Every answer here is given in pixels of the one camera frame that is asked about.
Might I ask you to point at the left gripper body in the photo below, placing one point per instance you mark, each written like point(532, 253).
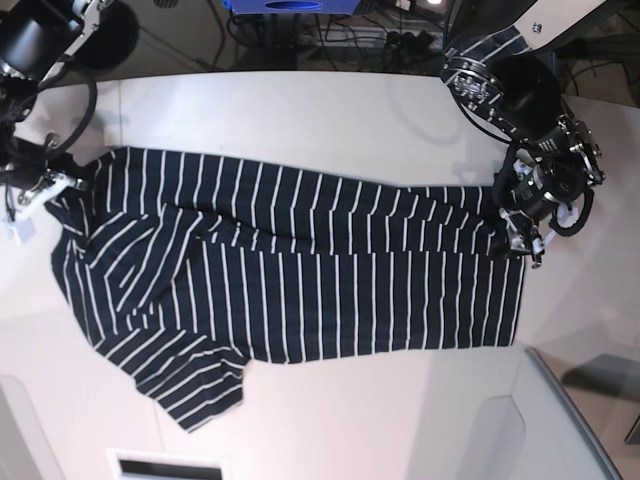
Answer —
point(523, 237)

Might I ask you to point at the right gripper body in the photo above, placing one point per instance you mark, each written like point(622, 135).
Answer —
point(31, 174)

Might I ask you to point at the navy white striped t-shirt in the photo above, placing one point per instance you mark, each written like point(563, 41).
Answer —
point(181, 268)

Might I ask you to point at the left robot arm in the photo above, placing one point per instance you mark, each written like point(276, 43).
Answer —
point(498, 65)

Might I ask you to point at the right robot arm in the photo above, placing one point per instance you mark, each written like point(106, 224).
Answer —
point(39, 45)

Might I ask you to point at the black round stool seat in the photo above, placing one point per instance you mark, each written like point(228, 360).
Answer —
point(114, 40)

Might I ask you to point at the white panel right front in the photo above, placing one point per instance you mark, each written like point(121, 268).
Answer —
point(499, 413)

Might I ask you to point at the white panel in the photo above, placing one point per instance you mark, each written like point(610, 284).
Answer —
point(26, 452)
point(499, 413)

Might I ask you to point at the blue box under table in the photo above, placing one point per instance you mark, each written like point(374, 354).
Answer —
point(251, 7)

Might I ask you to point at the white power strip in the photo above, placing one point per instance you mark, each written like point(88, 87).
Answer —
point(378, 39)

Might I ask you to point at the white panel left front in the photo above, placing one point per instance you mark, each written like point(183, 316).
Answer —
point(26, 452)

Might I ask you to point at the white slotted tray front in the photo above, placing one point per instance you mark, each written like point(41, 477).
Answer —
point(132, 464)

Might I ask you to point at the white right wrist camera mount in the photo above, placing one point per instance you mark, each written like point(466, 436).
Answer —
point(19, 209)

